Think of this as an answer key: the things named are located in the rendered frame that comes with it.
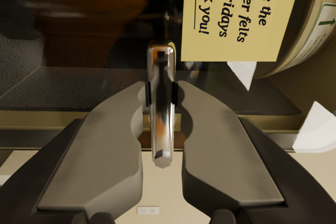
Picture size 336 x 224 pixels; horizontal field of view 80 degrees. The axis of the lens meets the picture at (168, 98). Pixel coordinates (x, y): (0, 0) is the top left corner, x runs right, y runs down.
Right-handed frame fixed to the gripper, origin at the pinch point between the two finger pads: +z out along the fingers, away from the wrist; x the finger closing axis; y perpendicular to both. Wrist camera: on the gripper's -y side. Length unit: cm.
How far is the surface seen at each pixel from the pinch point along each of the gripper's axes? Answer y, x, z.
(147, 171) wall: 69, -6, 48
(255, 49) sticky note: -0.9, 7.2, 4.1
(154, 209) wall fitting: 98, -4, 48
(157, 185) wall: 80, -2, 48
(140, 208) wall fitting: 97, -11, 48
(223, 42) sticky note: -1.4, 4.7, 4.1
